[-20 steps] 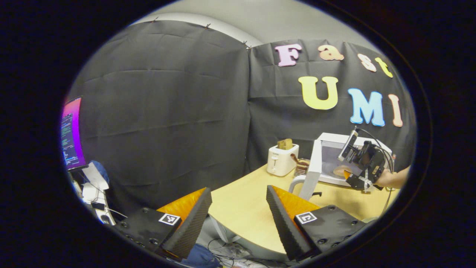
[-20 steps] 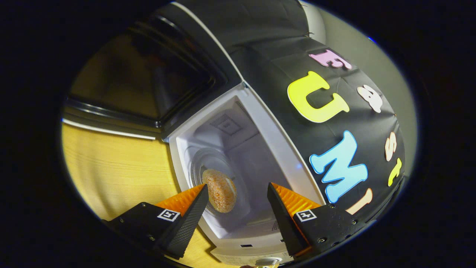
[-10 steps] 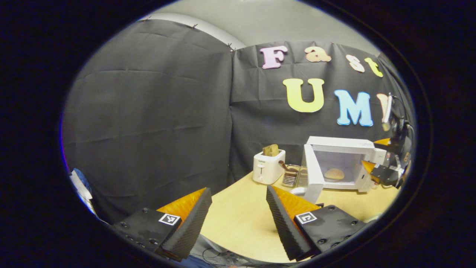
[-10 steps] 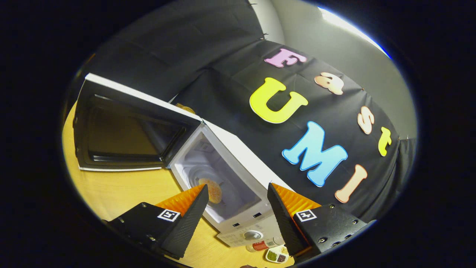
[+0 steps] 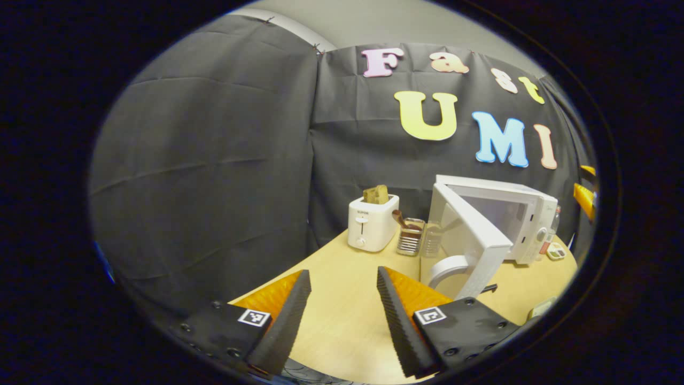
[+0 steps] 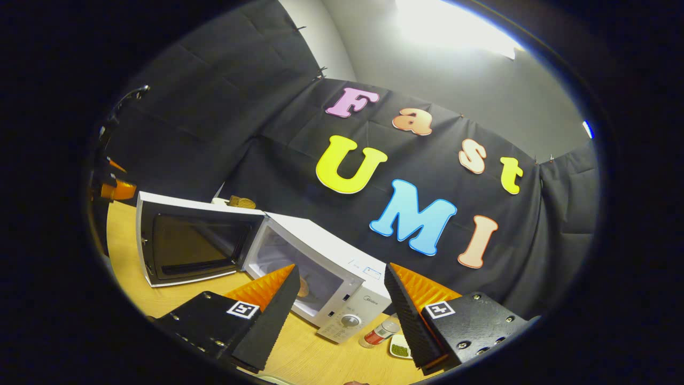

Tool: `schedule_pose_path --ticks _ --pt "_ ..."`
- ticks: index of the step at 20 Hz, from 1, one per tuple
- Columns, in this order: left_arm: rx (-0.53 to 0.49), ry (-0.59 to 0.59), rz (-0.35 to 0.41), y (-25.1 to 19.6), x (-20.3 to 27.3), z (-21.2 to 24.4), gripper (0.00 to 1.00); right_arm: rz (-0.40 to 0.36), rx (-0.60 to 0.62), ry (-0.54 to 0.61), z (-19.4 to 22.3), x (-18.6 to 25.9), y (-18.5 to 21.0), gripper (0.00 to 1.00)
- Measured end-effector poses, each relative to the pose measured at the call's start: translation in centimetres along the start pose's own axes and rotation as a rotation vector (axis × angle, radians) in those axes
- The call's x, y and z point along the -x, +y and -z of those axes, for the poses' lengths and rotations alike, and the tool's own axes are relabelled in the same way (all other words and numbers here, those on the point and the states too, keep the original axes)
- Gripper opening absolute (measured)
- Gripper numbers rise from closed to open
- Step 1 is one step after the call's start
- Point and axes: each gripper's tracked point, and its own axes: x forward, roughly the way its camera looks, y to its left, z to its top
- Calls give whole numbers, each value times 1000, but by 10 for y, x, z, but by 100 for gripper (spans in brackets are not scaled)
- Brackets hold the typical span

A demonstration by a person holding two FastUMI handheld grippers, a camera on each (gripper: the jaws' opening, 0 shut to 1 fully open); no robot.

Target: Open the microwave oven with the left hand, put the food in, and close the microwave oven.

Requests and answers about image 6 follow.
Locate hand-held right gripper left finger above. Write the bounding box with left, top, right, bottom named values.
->
left=155, top=264, right=301, bottom=374

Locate white divided dish of beans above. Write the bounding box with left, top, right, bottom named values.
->
left=389, top=334, right=413, bottom=360

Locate large ceiling light panel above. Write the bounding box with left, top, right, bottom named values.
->
left=395, top=0, right=522, bottom=59

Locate clear plastic bottle red label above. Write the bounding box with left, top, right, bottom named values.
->
left=359, top=315, right=400, bottom=349

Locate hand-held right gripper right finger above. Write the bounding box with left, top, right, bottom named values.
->
left=384, top=262, right=530, bottom=375

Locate white microwave oven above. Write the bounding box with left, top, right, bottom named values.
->
left=135, top=191, right=393, bottom=344

